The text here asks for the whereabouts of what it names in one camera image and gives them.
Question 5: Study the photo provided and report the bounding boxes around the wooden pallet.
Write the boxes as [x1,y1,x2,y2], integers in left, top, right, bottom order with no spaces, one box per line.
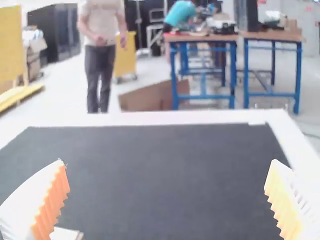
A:
[0,82,46,113]

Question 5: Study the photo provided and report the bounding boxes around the black mat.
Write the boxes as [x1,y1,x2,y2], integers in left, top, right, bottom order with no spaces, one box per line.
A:
[0,121,292,240]

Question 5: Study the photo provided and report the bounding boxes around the blue metal workbench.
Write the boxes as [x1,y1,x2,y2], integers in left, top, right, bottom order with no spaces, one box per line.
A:
[163,32,239,111]
[238,28,304,115]

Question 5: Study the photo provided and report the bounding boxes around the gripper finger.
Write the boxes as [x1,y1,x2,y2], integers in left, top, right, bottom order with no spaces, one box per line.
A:
[263,158,320,240]
[0,158,72,240]

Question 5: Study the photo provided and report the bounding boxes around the yellow wheeled cart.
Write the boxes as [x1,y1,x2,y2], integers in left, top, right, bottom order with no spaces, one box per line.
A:
[113,30,139,85]

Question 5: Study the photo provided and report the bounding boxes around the black cabinet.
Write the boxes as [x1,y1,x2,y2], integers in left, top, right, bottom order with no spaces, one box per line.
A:
[26,2,82,69]

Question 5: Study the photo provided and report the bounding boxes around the person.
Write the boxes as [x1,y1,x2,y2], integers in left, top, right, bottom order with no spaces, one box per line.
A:
[162,0,199,33]
[77,0,128,114]

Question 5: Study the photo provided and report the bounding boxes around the brown cardboard sheet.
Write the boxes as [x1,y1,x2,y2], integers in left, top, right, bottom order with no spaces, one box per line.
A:
[117,78,191,113]

